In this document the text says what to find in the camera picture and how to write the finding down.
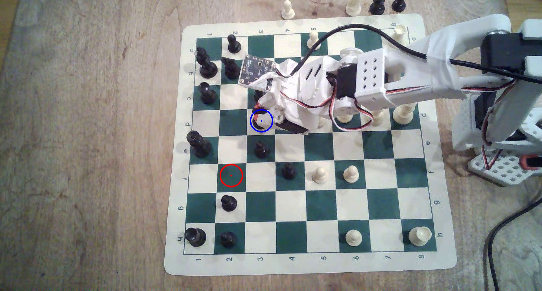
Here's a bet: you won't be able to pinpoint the white taped gripper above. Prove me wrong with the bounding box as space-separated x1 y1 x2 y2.
253 55 361 136

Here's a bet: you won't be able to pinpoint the black chess knight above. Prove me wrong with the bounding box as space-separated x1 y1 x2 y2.
221 57 242 81

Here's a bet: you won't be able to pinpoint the tall black chess piece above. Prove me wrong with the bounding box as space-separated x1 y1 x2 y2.
196 46 218 80
198 82 218 105
187 130 213 158

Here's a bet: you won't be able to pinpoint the green white chess board mat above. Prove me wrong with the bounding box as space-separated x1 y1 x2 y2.
164 13 458 277

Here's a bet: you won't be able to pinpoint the tall white chess piece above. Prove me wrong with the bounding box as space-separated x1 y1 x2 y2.
392 104 418 126

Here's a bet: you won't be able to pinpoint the white chess rook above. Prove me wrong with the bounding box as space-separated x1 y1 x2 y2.
408 226 432 247
390 24 408 44

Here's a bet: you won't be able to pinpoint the black chess rook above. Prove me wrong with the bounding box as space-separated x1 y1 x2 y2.
185 227 207 247

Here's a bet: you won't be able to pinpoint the red black clamp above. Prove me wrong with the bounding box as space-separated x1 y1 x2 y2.
520 155 542 171

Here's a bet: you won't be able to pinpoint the red white black servo wires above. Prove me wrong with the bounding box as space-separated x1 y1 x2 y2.
271 68 441 133

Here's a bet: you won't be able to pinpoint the bare camera circuit board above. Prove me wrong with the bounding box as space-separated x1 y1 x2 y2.
238 54 276 90

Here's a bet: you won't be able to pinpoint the black camera cable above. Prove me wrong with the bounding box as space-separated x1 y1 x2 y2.
292 24 542 82

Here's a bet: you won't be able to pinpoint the white perforated base plate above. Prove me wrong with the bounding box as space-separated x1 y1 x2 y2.
467 150 542 187

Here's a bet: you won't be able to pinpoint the black power cable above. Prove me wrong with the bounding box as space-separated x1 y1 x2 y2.
487 204 542 291

